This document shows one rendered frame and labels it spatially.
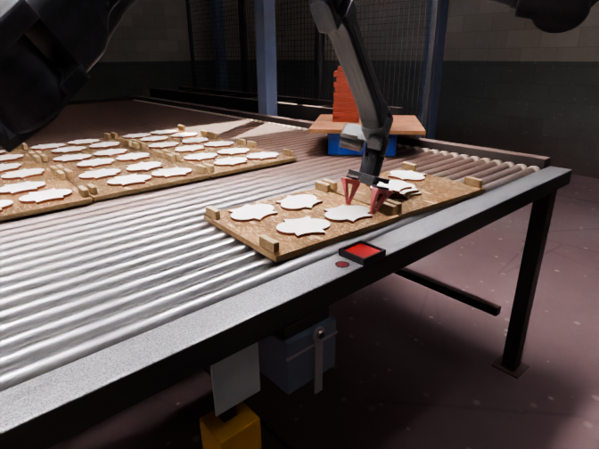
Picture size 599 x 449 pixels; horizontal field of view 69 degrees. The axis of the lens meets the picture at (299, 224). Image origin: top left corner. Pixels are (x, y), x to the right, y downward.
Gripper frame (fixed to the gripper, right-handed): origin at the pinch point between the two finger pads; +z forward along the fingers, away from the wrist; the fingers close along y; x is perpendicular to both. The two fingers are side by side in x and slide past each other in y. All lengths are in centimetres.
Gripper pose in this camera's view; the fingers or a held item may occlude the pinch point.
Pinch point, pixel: (360, 206)
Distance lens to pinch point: 122.6
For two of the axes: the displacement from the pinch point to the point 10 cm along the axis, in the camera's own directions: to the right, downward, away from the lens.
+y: 6.1, 3.1, -7.3
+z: -2.3, 9.5, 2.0
